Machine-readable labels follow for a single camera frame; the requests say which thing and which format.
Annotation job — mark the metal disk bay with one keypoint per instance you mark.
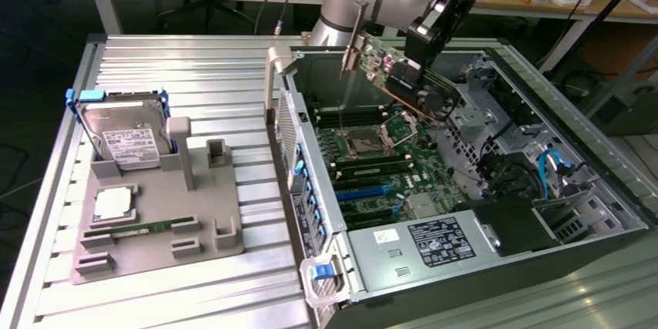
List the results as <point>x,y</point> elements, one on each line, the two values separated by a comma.
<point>484,125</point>

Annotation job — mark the graphics card with fan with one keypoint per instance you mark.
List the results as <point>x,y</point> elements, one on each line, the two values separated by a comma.
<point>378,59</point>

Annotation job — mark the grey case clamp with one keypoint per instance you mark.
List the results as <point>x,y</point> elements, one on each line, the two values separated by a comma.
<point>321,294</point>
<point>281,59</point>

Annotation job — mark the silver chipset heatsink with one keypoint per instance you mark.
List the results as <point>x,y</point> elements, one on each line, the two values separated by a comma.
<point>422,205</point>

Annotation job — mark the silver hard disk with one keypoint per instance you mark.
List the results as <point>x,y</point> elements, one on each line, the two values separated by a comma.
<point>123,121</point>

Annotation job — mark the open socket cover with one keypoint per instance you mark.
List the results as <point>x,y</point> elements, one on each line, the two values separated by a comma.
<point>398,130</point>

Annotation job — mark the black slanted pole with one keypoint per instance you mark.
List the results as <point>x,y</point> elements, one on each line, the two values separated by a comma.
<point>612,1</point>

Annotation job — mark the grey parts rack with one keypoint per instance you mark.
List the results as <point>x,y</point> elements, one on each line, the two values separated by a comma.
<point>154,209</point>

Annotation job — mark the grey power supply unit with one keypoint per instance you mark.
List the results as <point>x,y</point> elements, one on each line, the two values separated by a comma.
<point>381,263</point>

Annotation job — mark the black RAM stick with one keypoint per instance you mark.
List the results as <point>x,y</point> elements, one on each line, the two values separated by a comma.
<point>370,170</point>

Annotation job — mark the black floor box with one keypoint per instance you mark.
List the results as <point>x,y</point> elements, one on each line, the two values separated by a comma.
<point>632,113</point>

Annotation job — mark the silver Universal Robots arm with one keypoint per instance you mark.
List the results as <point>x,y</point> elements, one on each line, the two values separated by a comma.
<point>360,1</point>

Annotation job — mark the black fan shroud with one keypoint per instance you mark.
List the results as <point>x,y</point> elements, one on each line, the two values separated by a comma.
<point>514,225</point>

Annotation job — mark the silver CPU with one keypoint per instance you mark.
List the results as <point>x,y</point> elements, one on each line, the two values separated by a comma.
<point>113,202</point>

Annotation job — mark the green RAM stick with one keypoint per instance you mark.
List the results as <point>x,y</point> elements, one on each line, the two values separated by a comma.
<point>139,229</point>

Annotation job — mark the blue slot retention clips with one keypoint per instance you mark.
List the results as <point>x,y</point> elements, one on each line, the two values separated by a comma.
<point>309,186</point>

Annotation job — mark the blue case latch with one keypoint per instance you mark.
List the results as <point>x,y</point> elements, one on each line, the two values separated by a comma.
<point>324,271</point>

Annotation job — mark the open black PC case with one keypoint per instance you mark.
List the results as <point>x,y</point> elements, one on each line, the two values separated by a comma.
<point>462,298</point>

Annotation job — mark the green motherboard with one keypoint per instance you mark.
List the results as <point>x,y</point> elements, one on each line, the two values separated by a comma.
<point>432,178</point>

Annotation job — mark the blue expansion slot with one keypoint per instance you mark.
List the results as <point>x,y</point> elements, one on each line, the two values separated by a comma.
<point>360,193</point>

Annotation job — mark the blue disk caddy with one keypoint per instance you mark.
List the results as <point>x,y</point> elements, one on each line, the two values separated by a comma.
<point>93,95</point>

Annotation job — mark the CPU socket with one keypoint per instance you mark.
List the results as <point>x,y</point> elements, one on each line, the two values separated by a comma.
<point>362,142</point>

